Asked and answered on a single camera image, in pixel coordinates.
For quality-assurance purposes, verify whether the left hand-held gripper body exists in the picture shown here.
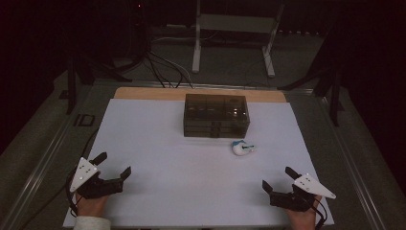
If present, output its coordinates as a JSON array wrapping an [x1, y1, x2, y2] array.
[[69, 156, 124, 200]]

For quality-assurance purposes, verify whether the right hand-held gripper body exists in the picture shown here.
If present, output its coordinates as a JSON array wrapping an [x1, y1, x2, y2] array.
[[269, 172, 337, 213]]

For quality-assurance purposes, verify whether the small white and blue toy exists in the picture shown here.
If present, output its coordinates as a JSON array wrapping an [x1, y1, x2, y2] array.
[[231, 140, 257, 157]]

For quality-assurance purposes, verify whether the dark transparent drawer box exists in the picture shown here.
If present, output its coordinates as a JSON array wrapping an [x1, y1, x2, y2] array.
[[183, 93, 251, 139]]

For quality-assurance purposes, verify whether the person's left hand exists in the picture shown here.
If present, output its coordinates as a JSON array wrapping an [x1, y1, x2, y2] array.
[[75, 193, 109, 219]]

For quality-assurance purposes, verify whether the person's right hand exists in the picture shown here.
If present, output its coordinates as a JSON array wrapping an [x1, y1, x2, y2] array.
[[284, 195, 323, 230]]

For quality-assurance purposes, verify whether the white table mat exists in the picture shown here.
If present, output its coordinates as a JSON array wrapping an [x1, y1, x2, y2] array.
[[62, 98, 335, 229]]

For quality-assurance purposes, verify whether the black tripod stand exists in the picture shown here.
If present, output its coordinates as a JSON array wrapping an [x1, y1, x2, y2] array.
[[58, 47, 133, 116], [277, 32, 349, 127]]

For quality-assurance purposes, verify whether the white metal stand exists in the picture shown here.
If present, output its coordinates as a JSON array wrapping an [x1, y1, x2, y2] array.
[[192, 0, 285, 79]]

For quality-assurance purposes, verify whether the left hand-held gripper cable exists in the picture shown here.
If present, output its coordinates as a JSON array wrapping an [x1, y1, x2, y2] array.
[[18, 128, 100, 230]]

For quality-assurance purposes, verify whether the hand-held gripper cable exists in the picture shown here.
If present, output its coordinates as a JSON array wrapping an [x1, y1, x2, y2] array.
[[18, 128, 100, 230], [309, 196, 328, 230]]

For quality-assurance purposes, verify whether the right hand-held gripper cable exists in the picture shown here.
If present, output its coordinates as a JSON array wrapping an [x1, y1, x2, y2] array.
[[309, 196, 328, 230]]

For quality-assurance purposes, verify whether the metal floor rail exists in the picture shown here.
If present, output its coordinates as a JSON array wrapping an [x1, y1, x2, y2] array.
[[314, 90, 388, 230], [0, 80, 97, 230]]

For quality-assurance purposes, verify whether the black floor cable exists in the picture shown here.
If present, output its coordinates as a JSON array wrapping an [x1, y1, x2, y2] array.
[[144, 50, 194, 89]]

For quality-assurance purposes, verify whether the white floor cable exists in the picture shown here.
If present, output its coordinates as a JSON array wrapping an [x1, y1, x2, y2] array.
[[152, 35, 195, 89]]

